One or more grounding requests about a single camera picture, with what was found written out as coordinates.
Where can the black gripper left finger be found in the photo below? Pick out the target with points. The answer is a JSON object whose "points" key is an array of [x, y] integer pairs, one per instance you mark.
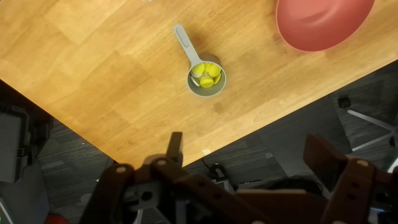
{"points": [[124, 191]]}

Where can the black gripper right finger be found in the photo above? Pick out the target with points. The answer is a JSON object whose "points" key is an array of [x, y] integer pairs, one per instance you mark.
{"points": [[355, 187]]}

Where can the yellow disc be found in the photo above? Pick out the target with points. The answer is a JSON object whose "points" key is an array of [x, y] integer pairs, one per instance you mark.
{"points": [[206, 81], [214, 70], [197, 70]]}

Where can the grey measuring cup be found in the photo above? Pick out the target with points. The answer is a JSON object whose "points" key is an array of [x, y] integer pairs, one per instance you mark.
{"points": [[186, 44]]}

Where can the pink bowl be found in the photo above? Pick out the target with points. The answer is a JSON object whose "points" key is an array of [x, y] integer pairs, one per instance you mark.
{"points": [[318, 25]]}

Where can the white chair base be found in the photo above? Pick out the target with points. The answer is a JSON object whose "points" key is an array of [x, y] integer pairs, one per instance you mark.
{"points": [[368, 125]]}

